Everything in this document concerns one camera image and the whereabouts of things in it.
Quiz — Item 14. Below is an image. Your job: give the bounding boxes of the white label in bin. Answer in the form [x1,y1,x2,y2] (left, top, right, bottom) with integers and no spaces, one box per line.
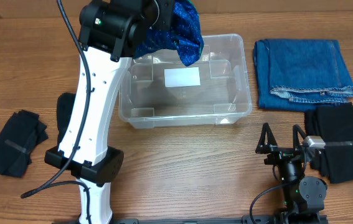
[164,67,200,88]

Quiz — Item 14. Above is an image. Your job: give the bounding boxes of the blue green sequin cloth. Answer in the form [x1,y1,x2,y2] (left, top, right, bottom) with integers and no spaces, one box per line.
[134,0,204,67]

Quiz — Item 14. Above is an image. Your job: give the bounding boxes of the black cloth with tape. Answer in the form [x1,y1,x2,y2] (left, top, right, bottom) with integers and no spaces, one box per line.
[56,93,75,144]

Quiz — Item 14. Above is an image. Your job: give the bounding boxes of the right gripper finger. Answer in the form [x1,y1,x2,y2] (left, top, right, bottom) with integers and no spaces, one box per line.
[293,124,306,148]
[257,123,278,149]

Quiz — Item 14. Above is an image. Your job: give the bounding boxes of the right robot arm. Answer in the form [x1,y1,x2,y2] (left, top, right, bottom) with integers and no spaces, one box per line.
[249,123,328,223]

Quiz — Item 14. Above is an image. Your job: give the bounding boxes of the blue denim jeans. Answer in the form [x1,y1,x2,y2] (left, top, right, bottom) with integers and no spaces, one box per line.
[253,39,353,112]

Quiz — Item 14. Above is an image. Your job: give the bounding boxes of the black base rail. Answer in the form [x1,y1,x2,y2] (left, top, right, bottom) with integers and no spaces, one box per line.
[51,214,329,224]

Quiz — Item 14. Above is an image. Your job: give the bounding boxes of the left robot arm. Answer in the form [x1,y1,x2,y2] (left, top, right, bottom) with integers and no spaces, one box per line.
[45,1,175,223]

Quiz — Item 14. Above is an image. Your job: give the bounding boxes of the clear plastic storage bin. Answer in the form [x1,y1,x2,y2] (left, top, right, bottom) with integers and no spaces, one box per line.
[119,34,253,129]

